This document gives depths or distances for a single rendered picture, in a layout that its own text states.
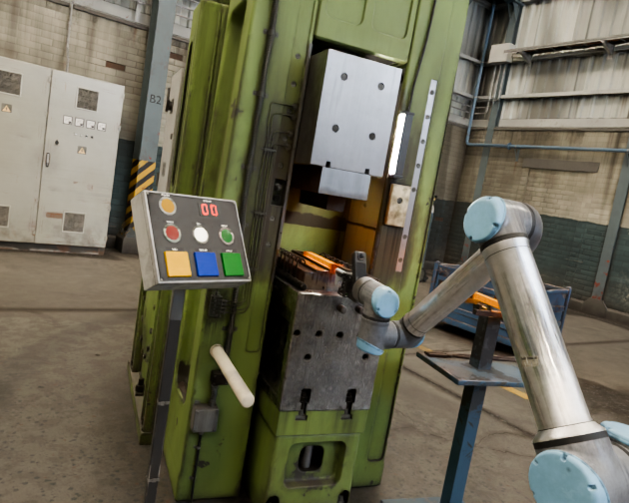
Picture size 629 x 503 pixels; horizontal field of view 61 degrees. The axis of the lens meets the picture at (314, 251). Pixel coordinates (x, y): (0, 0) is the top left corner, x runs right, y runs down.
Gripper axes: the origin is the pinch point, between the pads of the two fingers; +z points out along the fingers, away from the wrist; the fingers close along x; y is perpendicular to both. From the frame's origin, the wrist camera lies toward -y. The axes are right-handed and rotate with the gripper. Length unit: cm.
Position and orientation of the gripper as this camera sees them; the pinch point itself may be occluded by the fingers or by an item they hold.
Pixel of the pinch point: (339, 268)
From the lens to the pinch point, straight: 197.8
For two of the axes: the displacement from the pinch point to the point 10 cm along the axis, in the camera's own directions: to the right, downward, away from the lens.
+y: -1.8, 9.7, 1.5
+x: 9.1, 1.1, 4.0
